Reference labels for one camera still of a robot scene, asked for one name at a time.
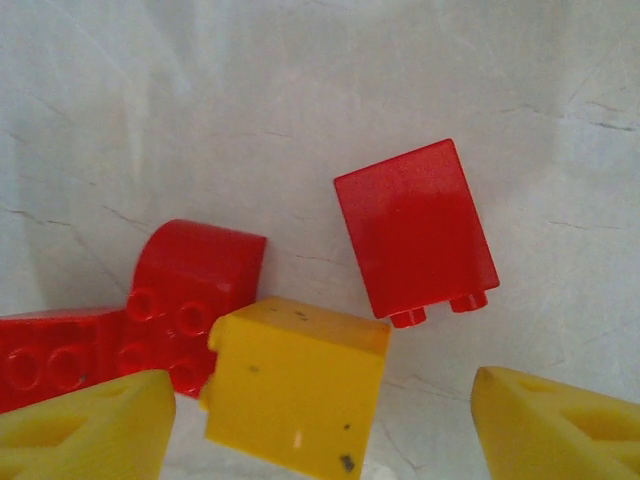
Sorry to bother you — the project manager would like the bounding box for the yellow lego brick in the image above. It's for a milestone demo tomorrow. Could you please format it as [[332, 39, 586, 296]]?
[[199, 295, 392, 480]]

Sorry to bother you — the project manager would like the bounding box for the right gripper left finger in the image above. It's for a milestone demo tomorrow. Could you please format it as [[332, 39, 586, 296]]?
[[0, 368, 177, 480]]

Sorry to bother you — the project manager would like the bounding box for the red curved lego brick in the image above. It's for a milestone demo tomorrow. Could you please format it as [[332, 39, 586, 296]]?
[[117, 218, 268, 400]]

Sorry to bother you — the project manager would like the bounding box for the tall red lego brick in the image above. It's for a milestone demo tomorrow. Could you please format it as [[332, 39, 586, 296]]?
[[333, 138, 501, 330]]

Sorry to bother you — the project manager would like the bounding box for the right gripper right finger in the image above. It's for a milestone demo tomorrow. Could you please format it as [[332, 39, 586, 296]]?
[[471, 365, 640, 480]]

